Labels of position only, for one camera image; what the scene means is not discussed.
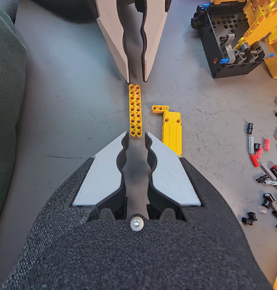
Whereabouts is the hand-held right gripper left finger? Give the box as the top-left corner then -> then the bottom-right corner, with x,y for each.
72,131 -> 129,220

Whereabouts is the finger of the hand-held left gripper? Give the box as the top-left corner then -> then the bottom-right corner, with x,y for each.
96,0 -> 131,84
136,0 -> 168,82

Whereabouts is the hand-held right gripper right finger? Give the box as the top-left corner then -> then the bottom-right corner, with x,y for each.
145,131 -> 202,220

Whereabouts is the yellow lego panel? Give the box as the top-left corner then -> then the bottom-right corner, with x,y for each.
162,111 -> 182,157

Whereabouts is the black and yellow lego model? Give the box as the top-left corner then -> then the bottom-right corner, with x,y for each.
191,0 -> 277,79

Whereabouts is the pile of small lego pins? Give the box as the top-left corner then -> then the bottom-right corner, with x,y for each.
241,97 -> 277,232

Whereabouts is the person in green sweatshirt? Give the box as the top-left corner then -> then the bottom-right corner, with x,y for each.
0,0 -> 28,229

